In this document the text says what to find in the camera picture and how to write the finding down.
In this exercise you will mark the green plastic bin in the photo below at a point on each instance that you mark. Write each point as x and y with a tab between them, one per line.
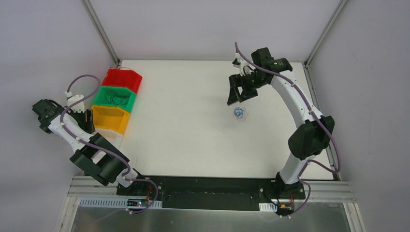
115	97

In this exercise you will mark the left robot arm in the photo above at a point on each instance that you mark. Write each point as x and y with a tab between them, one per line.
92	153

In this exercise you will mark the aluminium frame rail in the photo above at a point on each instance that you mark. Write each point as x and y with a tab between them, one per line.
316	190

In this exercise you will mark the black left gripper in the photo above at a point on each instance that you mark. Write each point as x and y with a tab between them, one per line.
88	121

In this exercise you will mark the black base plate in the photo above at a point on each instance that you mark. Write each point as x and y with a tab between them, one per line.
225	201

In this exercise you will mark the white plastic bin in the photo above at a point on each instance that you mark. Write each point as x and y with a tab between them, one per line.
112	136

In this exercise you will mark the yellow plastic bin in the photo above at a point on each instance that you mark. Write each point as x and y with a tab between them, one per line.
110	118

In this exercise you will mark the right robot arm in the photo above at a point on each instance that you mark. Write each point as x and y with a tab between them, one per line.
313	129

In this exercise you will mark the red plastic bin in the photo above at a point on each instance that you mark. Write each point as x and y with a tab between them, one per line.
123	78

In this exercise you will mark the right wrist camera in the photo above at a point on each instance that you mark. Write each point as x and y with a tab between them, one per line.
243	66

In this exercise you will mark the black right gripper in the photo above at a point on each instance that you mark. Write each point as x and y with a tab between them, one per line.
242	88

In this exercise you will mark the white cable duct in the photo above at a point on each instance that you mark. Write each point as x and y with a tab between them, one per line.
130	203

